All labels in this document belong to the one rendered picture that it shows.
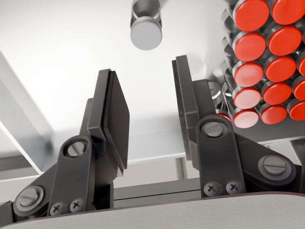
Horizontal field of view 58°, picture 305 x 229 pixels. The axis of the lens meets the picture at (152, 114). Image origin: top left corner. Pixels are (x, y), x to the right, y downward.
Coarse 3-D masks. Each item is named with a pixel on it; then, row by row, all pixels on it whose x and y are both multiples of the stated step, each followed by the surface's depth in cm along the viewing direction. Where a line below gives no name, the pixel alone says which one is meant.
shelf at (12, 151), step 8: (0, 128) 30; (0, 136) 30; (0, 144) 31; (8, 144) 31; (264, 144) 32; (272, 144) 33; (0, 152) 32; (8, 152) 32; (16, 152) 32; (152, 160) 34; (32, 176) 36
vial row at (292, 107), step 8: (304, 16) 18; (296, 24) 19; (304, 24) 18; (304, 32) 18; (304, 40) 18; (304, 48) 20; (296, 56) 20; (304, 56) 19; (296, 64) 20; (304, 64) 19; (296, 72) 21; (304, 72) 20; (288, 80) 22; (296, 80) 21; (304, 80) 20; (296, 88) 21; (304, 88) 21; (296, 96) 21; (304, 96) 21; (288, 104) 23; (296, 104) 22; (304, 104) 22; (288, 112) 23; (296, 112) 22; (304, 112) 22
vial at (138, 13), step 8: (136, 0) 20; (144, 0) 19; (152, 0) 19; (136, 8) 18; (144, 8) 18; (152, 8) 18; (160, 8) 20; (136, 16) 18; (144, 16) 17; (152, 16) 18; (160, 16) 18; (160, 24) 18
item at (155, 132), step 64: (0, 0) 20; (64, 0) 20; (128, 0) 20; (192, 0) 20; (0, 64) 24; (64, 64) 24; (128, 64) 24; (192, 64) 24; (64, 128) 30; (256, 128) 28
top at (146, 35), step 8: (136, 24) 17; (144, 24) 17; (152, 24) 17; (136, 32) 17; (144, 32) 17; (152, 32) 17; (160, 32) 17; (136, 40) 18; (144, 40) 18; (152, 40) 18; (160, 40) 18; (144, 48) 18; (152, 48) 18
